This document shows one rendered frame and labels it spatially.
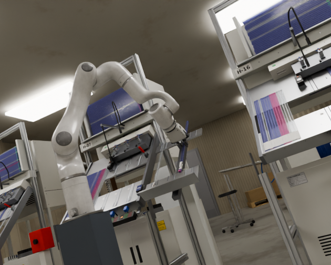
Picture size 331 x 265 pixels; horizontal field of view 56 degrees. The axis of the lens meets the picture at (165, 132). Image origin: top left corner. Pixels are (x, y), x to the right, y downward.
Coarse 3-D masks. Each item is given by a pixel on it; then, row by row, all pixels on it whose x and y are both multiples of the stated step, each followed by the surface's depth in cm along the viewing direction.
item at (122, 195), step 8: (136, 184) 205; (112, 192) 213; (120, 192) 207; (128, 192) 202; (136, 192) 197; (104, 200) 211; (112, 200) 205; (120, 200) 200; (96, 208) 209; (104, 208) 204
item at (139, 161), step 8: (104, 160) 262; (128, 160) 237; (136, 160) 230; (144, 160) 223; (96, 168) 258; (104, 168) 250; (120, 168) 234; (128, 168) 227; (136, 168) 230; (112, 176) 232
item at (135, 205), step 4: (132, 200) 188; (136, 200) 187; (124, 204) 190; (128, 204) 190; (132, 204) 189; (136, 204) 189; (112, 208) 194; (116, 208) 193; (120, 208) 193; (132, 208) 191; (136, 208) 191; (116, 212) 196; (120, 212) 195; (124, 212) 195; (116, 216) 198
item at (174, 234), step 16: (176, 208) 223; (128, 224) 226; (144, 224) 220; (160, 224) 214; (176, 224) 214; (208, 224) 262; (128, 240) 225; (144, 240) 219; (176, 240) 208; (128, 256) 224; (144, 256) 218; (176, 256) 207; (192, 256) 217
